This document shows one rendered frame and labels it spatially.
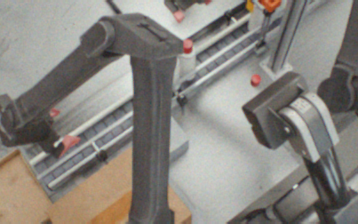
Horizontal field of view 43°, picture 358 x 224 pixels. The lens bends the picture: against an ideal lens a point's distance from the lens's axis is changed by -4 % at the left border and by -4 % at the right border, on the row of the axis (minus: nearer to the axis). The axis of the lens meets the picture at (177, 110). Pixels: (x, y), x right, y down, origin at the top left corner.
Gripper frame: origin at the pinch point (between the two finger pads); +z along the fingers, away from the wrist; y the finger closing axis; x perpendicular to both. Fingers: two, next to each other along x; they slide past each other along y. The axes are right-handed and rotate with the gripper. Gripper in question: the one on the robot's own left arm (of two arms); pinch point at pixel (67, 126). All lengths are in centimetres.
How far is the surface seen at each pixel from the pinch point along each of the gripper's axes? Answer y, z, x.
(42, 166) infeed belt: 7.8, 13.8, 29.4
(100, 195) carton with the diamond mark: -18.6, 2.2, 6.3
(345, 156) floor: -49, 157, -5
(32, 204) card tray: 1.1, 11.0, 40.3
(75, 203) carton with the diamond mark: -16.1, -2.0, 11.4
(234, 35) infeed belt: 5, 64, -32
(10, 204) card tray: 5.7, 7.0, 45.0
